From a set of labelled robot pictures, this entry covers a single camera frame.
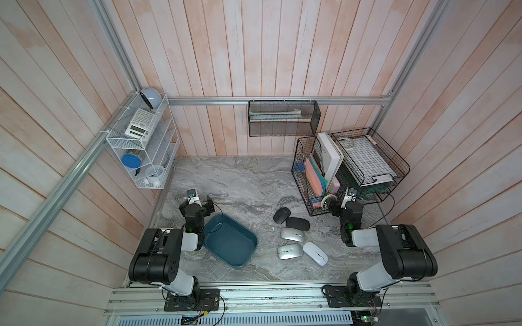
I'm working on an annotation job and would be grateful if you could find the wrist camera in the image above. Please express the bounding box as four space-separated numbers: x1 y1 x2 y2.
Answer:
186 188 200 204
341 187 357 209

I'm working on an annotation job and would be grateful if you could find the black wire tray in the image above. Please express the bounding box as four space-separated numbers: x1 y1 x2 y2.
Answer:
330 128 411 189

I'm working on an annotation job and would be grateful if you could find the black mouse flat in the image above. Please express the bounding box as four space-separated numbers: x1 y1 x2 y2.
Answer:
285 217 311 232

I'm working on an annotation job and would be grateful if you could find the teal storage box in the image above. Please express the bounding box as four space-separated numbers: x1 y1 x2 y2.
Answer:
204 214 258 268

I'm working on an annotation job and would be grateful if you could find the white computer mouse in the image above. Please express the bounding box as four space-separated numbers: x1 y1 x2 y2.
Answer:
303 242 328 266

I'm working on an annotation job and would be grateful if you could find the grid notepad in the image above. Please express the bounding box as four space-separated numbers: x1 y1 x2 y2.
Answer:
337 137 397 186

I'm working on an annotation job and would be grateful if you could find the silver mouse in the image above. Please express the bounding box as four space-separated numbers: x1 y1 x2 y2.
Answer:
277 244 304 260
280 228 305 243

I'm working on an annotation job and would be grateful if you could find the black mouse rear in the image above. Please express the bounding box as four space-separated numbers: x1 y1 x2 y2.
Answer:
273 206 291 224

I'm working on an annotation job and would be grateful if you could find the black wire file organizer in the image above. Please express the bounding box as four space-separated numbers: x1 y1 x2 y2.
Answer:
292 133 349 216

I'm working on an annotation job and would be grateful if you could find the white book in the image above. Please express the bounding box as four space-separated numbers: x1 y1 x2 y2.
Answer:
313 133 344 190

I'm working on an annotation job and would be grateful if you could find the pink folder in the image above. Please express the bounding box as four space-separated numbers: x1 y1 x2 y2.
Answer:
304 158 324 196

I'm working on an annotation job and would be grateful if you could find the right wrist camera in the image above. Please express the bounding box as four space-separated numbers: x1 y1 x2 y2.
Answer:
341 187 357 209

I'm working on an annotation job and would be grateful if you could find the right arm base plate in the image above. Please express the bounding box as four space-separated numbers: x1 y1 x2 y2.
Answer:
322 285 382 308

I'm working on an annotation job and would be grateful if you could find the tape roll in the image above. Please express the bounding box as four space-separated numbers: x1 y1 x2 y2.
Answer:
320 194 338 211

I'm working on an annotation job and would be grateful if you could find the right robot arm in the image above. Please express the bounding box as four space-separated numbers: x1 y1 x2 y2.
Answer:
324 198 439 297

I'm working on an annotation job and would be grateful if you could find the white wire wall shelf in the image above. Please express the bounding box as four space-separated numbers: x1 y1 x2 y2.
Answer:
106 93 181 190

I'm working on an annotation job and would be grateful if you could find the silver mouse front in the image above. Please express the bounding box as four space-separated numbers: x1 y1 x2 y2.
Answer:
277 244 304 260

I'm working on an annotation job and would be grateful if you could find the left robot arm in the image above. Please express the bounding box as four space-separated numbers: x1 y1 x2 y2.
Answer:
129 196 216 300

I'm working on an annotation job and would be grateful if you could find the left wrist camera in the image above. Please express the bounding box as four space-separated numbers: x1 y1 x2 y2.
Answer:
186 188 200 204

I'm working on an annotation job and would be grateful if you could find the white calculator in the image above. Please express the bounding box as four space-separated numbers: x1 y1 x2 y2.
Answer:
125 109 157 142

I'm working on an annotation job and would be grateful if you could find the blue lid container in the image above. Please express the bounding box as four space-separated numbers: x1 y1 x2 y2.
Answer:
121 153 142 169

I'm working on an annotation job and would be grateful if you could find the black mesh wall basket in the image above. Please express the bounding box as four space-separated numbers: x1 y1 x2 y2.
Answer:
247 100 321 137

